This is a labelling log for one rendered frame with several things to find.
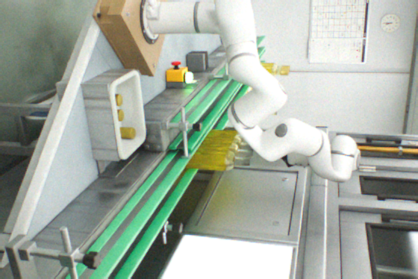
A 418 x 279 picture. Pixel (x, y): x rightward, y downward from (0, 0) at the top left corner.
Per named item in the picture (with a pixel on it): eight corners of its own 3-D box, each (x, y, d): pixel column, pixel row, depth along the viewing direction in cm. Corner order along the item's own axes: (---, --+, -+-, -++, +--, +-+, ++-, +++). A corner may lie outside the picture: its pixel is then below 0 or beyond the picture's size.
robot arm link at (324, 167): (299, 125, 120) (338, 142, 134) (290, 169, 119) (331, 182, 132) (325, 127, 114) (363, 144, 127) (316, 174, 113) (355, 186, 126)
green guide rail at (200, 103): (166, 128, 135) (189, 129, 133) (166, 125, 135) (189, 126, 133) (254, 37, 291) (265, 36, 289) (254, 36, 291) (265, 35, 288)
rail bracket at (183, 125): (163, 158, 134) (201, 160, 131) (158, 108, 128) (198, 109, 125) (167, 154, 137) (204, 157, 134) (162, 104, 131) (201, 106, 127)
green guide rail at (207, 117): (168, 149, 138) (192, 151, 136) (168, 146, 137) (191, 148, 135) (254, 48, 294) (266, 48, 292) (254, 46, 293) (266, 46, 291)
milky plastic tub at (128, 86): (94, 161, 118) (122, 162, 116) (81, 83, 110) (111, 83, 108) (122, 137, 134) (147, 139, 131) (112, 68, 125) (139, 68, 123)
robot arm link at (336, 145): (348, 166, 122) (354, 134, 123) (313, 160, 128) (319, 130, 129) (359, 173, 135) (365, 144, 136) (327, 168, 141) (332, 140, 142)
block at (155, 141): (142, 151, 135) (163, 153, 133) (139, 124, 132) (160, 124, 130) (147, 147, 138) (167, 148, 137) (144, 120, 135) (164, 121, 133)
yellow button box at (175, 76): (166, 87, 170) (183, 88, 168) (164, 69, 167) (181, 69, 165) (172, 83, 176) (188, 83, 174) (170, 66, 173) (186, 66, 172)
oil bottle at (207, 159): (172, 168, 144) (234, 171, 139) (171, 153, 142) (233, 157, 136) (178, 160, 149) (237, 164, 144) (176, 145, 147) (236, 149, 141)
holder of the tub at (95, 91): (96, 177, 121) (121, 178, 119) (80, 83, 110) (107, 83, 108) (122, 152, 136) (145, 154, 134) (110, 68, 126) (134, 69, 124)
